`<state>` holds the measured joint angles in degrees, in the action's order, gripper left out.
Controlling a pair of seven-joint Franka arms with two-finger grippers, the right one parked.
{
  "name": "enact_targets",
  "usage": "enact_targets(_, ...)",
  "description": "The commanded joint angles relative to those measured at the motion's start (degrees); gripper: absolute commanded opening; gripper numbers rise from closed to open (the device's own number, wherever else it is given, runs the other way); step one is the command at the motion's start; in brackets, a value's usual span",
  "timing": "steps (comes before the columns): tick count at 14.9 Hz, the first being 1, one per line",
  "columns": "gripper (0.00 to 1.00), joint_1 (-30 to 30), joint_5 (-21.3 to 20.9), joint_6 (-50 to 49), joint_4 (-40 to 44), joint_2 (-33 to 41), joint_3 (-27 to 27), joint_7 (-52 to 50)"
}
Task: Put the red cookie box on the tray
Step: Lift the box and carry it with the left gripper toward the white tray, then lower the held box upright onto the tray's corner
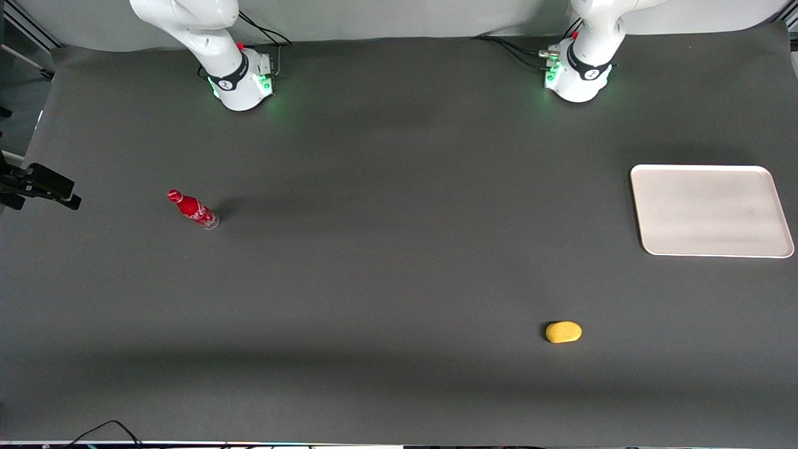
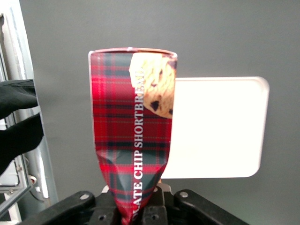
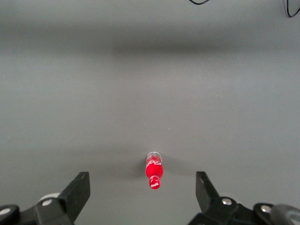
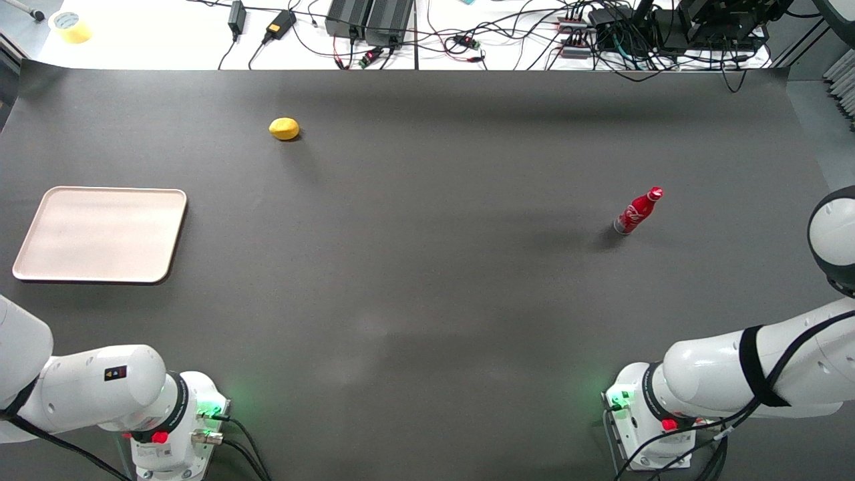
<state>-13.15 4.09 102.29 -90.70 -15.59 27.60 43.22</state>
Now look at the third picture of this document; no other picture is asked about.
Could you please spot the small red cola bottle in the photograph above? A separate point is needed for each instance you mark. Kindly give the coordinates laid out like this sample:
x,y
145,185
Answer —
x,y
154,170

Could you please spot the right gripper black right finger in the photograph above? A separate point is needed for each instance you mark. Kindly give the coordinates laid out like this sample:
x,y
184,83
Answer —
x,y
206,194

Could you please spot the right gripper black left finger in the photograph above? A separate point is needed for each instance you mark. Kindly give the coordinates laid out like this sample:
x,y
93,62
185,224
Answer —
x,y
76,197

